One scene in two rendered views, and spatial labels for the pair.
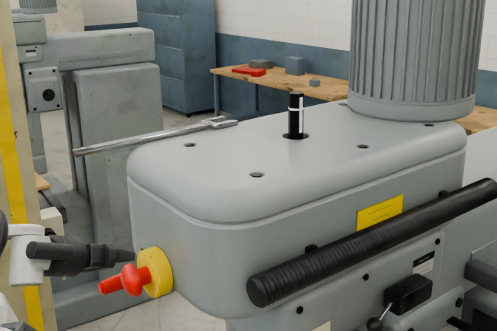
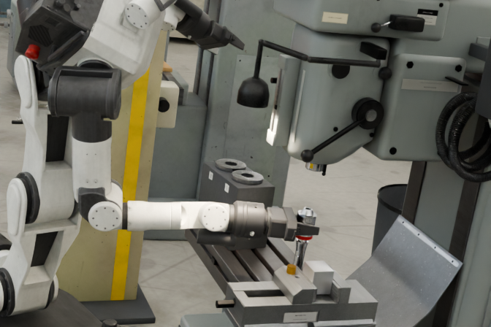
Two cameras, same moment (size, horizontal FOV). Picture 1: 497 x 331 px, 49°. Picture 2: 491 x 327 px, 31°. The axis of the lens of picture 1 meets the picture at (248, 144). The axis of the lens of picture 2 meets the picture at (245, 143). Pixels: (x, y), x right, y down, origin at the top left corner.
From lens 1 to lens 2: 1.36 m
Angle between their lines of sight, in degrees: 14
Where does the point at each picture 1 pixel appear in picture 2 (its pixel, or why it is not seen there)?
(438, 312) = (438, 64)
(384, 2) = not seen: outside the picture
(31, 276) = (169, 17)
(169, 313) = not seen: hidden behind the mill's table
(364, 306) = (374, 20)
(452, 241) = (459, 17)
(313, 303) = not seen: outside the picture
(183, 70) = not seen: hidden behind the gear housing
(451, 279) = (455, 49)
